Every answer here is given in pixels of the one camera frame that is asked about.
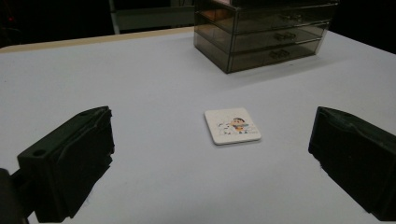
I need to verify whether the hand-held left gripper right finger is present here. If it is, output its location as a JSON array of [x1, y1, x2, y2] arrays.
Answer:
[[308, 105, 396, 222]]

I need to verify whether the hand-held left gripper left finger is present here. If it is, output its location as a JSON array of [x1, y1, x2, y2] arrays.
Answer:
[[17, 105, 116, 224]]

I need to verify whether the white square cartoon coaster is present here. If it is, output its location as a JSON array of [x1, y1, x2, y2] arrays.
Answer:
[[204, 107, 262, 146]]

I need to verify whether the smoky transparent drawer organizer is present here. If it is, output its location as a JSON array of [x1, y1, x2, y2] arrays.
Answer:
[[193, 0, 340, 75]]

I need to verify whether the white table mat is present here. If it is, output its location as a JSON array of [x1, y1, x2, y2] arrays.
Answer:
[[0, 29, 396, 224]]

